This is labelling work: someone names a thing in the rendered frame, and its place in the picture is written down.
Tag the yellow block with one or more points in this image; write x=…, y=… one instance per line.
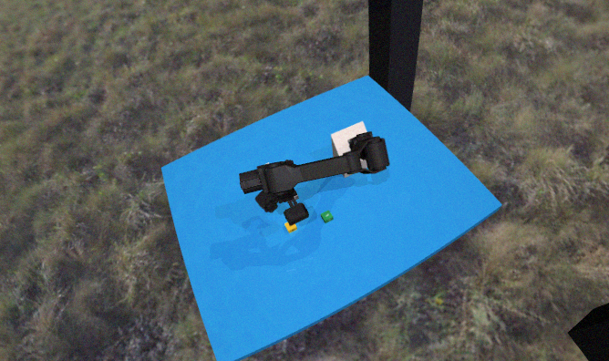
x=290, y=228

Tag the green block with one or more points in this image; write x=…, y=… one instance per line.
x=327, y=216

